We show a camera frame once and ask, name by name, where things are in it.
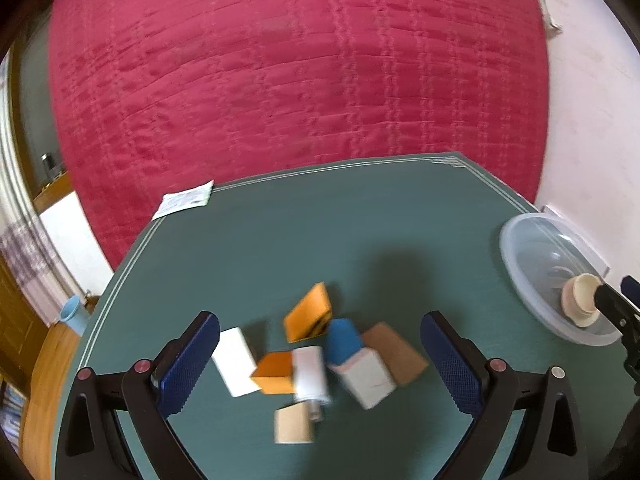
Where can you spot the blue triangular block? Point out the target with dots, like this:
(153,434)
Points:
(342,341)

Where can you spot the brown wooden block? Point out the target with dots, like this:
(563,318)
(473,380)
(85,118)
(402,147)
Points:
(403,362)

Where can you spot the red quilted bedspread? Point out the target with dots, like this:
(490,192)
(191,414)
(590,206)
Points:
(151,97)

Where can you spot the white pink cube block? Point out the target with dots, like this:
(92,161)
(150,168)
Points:
(366,377)

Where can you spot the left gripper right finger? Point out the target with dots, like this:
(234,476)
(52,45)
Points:
(458,362)

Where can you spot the beige wooden block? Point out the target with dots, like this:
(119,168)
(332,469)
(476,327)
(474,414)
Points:
(294,424)

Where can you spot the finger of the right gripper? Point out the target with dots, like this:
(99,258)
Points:
(619,310)
(630,288)

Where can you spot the orange striped triangular block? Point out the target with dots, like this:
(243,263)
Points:
(310,318)

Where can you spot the cream plastic cup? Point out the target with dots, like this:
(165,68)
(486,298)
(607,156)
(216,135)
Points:
(577,299)

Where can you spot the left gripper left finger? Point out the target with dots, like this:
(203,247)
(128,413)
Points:
(182,361)

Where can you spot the blue waste bin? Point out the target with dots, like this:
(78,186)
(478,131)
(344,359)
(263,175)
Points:
(75,315)

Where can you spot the white paper sheet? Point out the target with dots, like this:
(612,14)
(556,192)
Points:
(183,200)

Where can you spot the white cylinder block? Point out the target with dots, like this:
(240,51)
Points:
(309,380)

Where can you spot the green table mat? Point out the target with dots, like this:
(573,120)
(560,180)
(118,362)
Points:
(392,239)

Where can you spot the clear plastic bowl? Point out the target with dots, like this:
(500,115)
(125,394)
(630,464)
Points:
(542,254)

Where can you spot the orange striped wedge block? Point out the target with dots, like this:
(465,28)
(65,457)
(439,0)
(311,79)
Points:
(274,373)

